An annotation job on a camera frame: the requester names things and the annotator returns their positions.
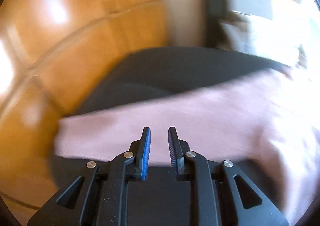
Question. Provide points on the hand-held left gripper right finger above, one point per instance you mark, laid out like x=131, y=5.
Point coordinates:
x=173, y=151

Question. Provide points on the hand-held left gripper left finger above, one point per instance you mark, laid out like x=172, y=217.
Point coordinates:
x=145, y=156

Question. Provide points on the pink knit sweater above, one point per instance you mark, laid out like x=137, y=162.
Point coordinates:
x=212, y=116

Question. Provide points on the wooden wardrobe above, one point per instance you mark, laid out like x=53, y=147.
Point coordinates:
x=75, y=28

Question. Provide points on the tiger print cushion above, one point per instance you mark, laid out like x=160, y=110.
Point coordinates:
x=270, y=38

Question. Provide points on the black rolled mat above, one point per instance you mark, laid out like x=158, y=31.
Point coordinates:
x=211, y=3

